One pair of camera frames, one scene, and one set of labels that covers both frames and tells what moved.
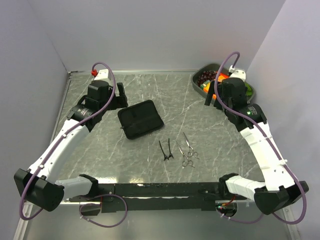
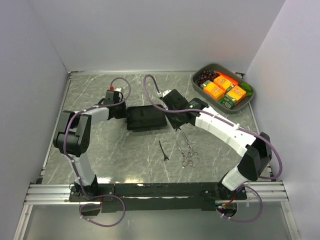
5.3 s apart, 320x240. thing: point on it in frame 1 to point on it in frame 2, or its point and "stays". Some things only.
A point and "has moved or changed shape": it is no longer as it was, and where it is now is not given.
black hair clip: x=165 y=156 stays
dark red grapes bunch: x=206 y=75 stays
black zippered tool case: x=139 y=119 has moved or changed shape
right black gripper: x=209 y=96 to x=176 y=124
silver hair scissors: x=186 y=161 stays
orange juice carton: x=205 y=86 stays
